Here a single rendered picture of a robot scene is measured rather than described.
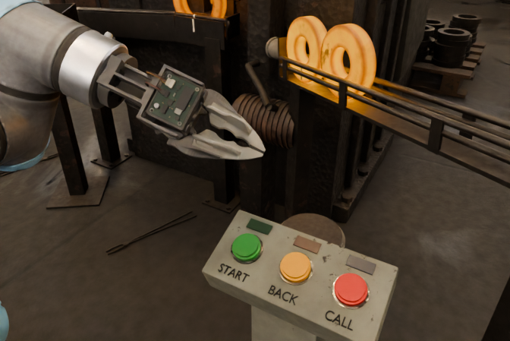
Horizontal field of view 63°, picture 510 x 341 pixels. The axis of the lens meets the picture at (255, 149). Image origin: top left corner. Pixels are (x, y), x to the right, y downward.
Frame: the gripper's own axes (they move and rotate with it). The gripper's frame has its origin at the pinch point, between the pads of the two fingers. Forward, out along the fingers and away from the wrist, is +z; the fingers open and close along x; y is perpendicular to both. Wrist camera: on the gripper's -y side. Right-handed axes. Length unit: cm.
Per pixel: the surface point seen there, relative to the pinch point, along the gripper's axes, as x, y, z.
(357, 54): 29.1, -24.8, 9.9
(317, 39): 33.3, -36.1, 1.6
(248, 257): -13.2, -3.3, 5.6
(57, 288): -56, -80, -36
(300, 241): -8.3, -3.6, 11.2
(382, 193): 21, -114, 54
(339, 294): -11.7, 2.5, 17.0
